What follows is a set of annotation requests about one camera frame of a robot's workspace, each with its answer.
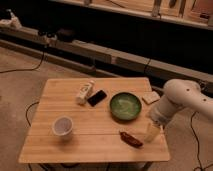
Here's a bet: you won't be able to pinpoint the black power adapter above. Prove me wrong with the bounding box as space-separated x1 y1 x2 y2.
57 29 75 42

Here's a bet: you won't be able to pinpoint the dark red chili pepper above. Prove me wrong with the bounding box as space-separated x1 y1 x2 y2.
120 132 143 148

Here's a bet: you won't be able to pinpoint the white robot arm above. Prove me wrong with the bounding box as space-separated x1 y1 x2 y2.
145 79 213 142

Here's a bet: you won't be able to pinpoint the black cable on floor left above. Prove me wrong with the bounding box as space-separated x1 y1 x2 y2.
0 46 47 75

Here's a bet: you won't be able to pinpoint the black smartphone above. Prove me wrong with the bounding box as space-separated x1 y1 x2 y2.
88 90 107 107

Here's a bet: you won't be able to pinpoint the wooden folding table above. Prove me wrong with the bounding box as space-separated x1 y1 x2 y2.
19 78 170 163

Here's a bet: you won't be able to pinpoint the beige sponge block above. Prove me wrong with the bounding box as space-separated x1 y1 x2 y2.
142 91 160 104

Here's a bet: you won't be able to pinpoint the black cables at right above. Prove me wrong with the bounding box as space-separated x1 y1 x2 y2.
189 111 213 171

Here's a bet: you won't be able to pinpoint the black cable under table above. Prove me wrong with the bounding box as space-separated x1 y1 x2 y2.
25 100 41 128

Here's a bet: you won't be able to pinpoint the white small carton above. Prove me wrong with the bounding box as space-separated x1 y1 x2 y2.
76 80 94 105

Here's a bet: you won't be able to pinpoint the green round bowl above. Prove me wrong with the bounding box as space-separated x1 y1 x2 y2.
109 92 142 121

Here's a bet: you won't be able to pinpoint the white paper cup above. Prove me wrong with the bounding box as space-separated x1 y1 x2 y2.
52 116 73 138

